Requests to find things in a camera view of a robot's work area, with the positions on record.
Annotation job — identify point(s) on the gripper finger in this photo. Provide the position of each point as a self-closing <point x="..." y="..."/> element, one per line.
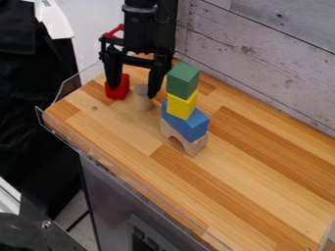
<point x="112" y="70"/>
<point x="157" y="76"/>

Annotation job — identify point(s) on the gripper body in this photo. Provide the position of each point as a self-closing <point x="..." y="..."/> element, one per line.
<point x="146" y="34"/>

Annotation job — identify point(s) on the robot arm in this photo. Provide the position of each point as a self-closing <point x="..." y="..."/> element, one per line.
<point x="150" y="4"/>

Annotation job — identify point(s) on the wooden cylinder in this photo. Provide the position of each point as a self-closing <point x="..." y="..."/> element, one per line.
<point x="142" y="98"/>

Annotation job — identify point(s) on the green cube block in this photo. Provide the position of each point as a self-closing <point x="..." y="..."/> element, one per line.
<point x="182" y="81"/>

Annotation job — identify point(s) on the yellow cube block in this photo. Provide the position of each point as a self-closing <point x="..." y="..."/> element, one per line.
<point x="181" y="105"/>

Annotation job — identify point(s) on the blue block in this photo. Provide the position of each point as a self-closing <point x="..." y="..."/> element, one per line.
<point x="187" y="123"/>

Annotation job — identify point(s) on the wooden arch block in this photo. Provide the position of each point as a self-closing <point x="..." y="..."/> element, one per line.
<point x="185" y="140"/>

